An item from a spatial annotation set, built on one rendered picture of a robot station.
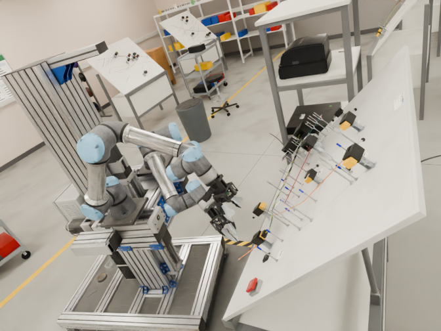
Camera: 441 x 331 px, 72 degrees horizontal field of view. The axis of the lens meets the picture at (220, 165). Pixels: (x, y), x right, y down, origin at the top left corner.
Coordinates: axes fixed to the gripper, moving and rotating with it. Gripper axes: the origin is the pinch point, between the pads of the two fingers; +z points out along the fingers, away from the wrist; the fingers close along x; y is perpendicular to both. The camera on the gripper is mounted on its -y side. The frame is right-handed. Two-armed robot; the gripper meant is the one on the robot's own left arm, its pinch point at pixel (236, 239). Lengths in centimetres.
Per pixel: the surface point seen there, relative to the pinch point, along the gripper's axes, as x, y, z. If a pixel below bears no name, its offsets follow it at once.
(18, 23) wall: -158, -382, -670
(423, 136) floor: 195, -230, 43
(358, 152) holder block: 57, 45, 4
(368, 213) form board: 44, 58, 18
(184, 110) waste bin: 5, -284, -200
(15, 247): -247, -165, -159
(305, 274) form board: 19, 47, 22
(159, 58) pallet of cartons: 26, -575, -496
